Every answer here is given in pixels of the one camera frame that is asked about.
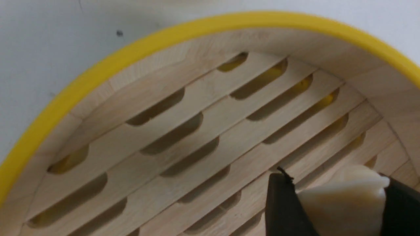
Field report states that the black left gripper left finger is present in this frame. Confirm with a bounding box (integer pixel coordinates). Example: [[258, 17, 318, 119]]
[[265, 167, 318, 236]]

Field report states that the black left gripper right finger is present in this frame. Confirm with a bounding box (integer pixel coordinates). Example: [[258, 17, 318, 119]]
[[380, 176, 420, 236]]

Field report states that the white dumpling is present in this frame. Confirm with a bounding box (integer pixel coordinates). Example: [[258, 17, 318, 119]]
[[298, 165, 390, 236]]

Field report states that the bamboo steamer tray yellow rim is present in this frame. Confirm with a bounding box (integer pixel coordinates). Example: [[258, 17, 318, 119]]
[[1, 11, 419, 236]]

